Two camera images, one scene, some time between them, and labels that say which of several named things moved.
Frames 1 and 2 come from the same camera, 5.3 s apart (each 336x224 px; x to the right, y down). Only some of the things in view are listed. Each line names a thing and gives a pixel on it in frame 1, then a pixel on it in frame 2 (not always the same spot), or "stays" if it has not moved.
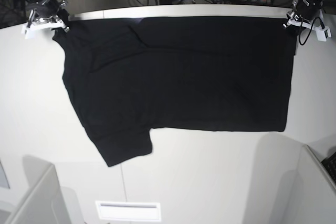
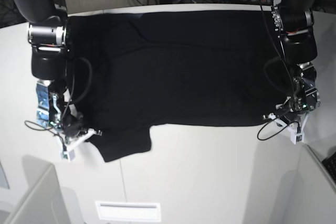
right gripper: x=310 y=4 -> x=292 y=108
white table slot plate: x=128 y=211 stays
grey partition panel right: x=316 y=200 stays
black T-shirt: x=128 y=75 stays
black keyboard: x=329 y=164 stays
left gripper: x=45 y=9 -> x=72 y=125
